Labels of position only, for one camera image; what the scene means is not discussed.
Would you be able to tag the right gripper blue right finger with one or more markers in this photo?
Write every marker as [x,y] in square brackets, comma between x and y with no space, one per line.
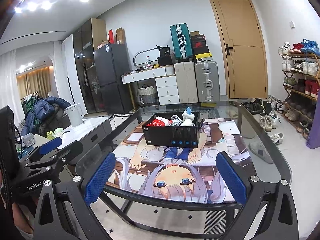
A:
[234,177]

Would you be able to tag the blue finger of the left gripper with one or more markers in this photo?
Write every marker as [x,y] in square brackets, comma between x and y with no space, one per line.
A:
[68,153]
[50,146]

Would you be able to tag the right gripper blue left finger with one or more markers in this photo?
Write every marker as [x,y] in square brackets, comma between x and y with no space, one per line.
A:
[96,183]

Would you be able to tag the black cardboard storage box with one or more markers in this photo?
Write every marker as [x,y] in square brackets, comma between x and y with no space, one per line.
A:
[172,135]

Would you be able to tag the white plush toy blue tag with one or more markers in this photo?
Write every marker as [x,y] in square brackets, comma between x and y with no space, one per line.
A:
[187,118]

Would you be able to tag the red white snack bag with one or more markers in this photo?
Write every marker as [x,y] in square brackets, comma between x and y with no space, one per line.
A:
[160,122]

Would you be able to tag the blue puffer jacket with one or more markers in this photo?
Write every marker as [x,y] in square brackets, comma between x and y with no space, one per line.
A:
[45,115]

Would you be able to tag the white electric kettle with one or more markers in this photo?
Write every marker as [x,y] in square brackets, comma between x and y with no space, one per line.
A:
[75,114]

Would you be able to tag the grey sneaker on floor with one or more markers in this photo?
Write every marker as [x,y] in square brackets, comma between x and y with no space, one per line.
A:
[258,149]

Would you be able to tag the grey white side cabinet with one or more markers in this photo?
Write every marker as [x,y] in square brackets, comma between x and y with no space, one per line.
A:
[90,132]

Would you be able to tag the anime print desk mat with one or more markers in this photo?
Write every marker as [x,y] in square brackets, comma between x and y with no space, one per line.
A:
[180,174]

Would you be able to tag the purple rolled mat bag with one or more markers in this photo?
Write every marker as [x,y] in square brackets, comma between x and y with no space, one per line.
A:
[313,140]

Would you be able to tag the black refrigerator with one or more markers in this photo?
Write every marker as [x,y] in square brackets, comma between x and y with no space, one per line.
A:
[111,64]

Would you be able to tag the woven laundry basket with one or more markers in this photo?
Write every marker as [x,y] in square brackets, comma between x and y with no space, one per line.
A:
[147,94]

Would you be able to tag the silver aluminium suitcase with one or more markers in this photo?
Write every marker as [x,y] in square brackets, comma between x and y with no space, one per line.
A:
[207,80]

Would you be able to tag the dark glass cabinet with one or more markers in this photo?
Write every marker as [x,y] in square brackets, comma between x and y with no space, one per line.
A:
[86,40]

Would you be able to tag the beige suitcase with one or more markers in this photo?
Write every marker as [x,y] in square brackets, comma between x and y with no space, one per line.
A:
[186,82]

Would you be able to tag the plastic water bottle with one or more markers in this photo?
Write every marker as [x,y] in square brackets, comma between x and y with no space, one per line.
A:
[148,61]

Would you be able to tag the wooden shoe rack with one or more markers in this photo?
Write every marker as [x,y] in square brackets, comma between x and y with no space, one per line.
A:
[301,82]

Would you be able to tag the white desk with drawers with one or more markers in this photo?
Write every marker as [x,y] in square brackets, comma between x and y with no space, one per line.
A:
[162,78]

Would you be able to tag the stacked shoe boxes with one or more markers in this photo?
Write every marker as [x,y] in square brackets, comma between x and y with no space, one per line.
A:
[199,46]

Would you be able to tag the black paper bag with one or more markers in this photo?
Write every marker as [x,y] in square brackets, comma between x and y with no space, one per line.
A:
[163,51]

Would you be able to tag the teal suitcase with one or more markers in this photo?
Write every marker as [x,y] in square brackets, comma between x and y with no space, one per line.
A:
[181,42]

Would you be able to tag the wooden door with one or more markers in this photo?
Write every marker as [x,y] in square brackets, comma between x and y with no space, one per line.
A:
[243,48]

